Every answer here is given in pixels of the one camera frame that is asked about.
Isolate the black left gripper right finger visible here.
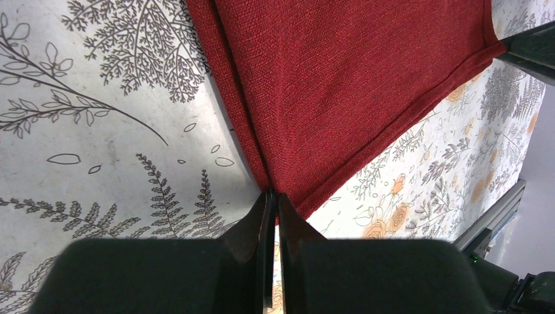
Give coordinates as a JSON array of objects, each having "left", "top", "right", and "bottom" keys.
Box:
[{"left": 277, "top": 194, "right": 490, "bottom": 313}]

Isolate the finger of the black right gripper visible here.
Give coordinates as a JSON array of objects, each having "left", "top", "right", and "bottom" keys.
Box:
[{"left": 498, "top": 21, "right": 554, "bottom": 86}]

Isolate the floral patterned tablecloth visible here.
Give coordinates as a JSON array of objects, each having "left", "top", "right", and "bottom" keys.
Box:
[{"left": 1, "top": 1, "right": 546, "bottom": 313}]

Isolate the right aluminium frame post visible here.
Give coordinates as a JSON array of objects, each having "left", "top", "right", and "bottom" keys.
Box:
[{"left": 453, "top": 179, "right": 527, "bottom": 258}]

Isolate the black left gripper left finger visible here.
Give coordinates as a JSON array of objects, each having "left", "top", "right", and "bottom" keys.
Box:
[{"left": 29, "top": 192, "right": 275, "bottom": 313}]

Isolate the red cloth napkin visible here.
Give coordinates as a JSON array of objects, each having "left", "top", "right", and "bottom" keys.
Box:
[{"left": 187, "top": 1, "right": 505, "bottom": 218}]

